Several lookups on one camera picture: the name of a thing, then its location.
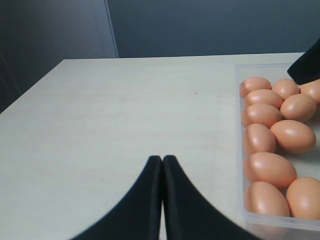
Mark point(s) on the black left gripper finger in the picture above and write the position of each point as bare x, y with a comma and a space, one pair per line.
137, 216
188, 215
306, 68

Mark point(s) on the brown egg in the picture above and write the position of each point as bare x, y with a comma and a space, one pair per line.
285, 87
303, 198
270, 168
252, 84
260, 113
293, 136
312, 89
264, 198
299, 107
263, 96
258, 138

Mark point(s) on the clear plastic egg bin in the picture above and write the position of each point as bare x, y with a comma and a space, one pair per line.
307, 164

